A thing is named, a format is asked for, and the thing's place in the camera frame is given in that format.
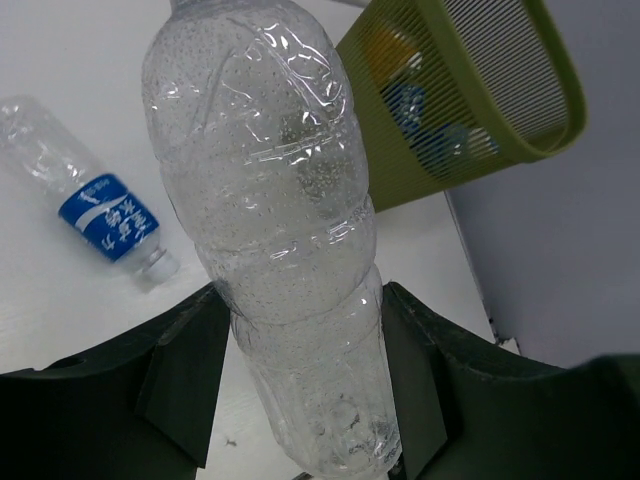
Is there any clear crushed bottle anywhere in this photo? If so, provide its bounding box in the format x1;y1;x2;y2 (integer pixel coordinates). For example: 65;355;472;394
142;1;401;479

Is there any blue label bottle white cap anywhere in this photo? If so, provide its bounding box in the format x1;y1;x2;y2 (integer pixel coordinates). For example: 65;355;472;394
382;82;426;147

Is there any green plastic waste bin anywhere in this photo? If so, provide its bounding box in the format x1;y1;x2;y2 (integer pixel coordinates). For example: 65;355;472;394
337;1;587;211

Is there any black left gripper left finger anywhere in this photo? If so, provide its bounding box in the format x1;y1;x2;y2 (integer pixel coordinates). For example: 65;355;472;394
1;286;230;479

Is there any yellow label drink bottle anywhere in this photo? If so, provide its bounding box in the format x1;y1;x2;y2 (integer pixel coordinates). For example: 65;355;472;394
364;26;422;85

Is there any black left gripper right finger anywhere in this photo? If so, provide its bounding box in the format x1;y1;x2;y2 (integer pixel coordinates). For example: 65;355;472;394
382;282;639;479

